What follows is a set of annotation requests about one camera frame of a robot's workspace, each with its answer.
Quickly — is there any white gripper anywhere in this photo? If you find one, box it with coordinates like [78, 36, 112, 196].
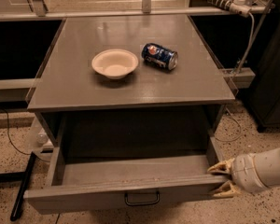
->
[207, 154, 268, 198]

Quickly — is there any grey top drawer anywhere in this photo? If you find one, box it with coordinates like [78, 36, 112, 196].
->
[24, 138, 228, 214]

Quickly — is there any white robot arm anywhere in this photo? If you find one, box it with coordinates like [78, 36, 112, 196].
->
[207, 148, 280, 198]

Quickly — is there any grey drawer cabinet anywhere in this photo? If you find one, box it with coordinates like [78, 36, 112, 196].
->
[25, 13, 236, 161]

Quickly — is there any blue pepsi can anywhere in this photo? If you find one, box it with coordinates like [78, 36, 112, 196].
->
[141, 43, 178, 71]

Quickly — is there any white paper bowl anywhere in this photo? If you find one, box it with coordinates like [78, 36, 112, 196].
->
[91, 49, 138, 79]

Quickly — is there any white power strip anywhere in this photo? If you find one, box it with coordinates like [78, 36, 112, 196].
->
[206, 0, 251, 18]

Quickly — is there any black metal floor bar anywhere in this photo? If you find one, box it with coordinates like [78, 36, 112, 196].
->
[10, 153, 36, 222]

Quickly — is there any white power cable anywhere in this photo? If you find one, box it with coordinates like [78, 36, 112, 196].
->
[231, 12, 255, 77]

